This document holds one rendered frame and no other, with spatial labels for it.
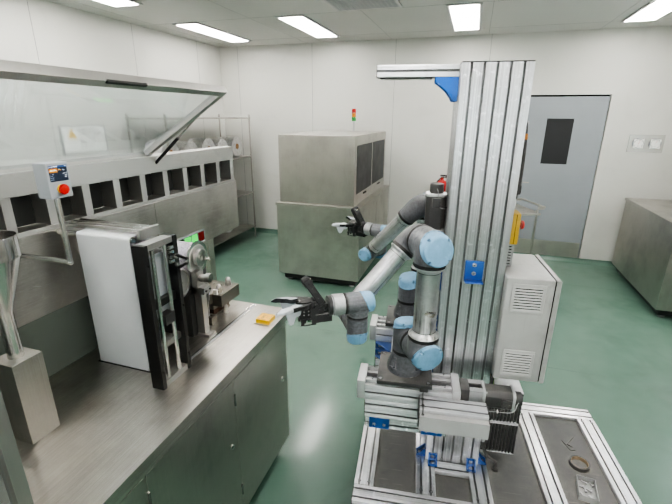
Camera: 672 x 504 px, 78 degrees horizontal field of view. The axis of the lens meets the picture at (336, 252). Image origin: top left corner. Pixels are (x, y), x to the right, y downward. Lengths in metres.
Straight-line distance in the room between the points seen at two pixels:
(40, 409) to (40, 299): 0.42
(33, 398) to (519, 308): 1.71
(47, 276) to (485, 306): 1.70
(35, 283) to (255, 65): 5.42
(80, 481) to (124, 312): 0.58
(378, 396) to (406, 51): 4.92
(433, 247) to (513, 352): 0.70
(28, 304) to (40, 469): 0.57
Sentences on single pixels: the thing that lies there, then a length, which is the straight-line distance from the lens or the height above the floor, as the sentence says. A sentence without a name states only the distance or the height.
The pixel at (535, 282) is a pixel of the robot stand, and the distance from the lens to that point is 1.81.
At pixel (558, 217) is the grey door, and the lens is 6.17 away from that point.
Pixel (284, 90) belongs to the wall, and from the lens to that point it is 6.53.
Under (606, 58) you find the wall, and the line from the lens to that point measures 6.12.
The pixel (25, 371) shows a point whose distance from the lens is 1.52.
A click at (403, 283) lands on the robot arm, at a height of 1.02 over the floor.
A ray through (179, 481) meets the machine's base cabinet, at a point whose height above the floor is 0.66.
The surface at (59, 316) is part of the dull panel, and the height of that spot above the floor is 1.11.
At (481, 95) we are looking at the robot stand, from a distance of 1.71.
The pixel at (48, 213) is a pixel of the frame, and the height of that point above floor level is 1.50.
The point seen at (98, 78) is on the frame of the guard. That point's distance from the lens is 1.40.
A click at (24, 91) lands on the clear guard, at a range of 1.36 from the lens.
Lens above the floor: 1.84
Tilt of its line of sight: 18 degrees down
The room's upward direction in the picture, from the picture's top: straight up
